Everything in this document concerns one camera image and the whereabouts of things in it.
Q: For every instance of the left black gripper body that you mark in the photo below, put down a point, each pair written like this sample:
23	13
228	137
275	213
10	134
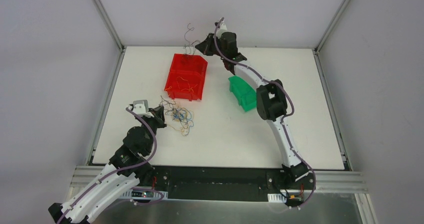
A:
159	117

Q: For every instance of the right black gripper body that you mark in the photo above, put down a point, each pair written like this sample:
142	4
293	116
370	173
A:
208	44

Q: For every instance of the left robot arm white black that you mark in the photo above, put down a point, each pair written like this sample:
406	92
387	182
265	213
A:
126	169

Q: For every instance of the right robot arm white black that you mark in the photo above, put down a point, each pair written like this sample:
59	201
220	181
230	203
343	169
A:
272	100

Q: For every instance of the red plastic bin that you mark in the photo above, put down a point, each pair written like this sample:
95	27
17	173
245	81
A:
186	77

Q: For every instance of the green plastic bin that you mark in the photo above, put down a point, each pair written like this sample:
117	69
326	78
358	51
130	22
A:
244	94

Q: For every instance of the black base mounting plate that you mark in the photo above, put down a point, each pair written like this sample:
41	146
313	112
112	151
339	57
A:
223	184

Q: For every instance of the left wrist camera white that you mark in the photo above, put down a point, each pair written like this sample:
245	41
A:
139	107

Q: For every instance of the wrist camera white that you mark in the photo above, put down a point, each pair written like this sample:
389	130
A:
221	26
139	107

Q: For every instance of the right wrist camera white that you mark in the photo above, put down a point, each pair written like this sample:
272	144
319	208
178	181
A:
221	26

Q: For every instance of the left white cable duct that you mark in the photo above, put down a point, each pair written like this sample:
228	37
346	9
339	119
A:
144	194

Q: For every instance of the white cable duct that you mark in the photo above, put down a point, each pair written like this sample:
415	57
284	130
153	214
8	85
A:
276	198
144	194

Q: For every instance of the right white cable duct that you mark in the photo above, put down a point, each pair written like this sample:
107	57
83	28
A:
276	198

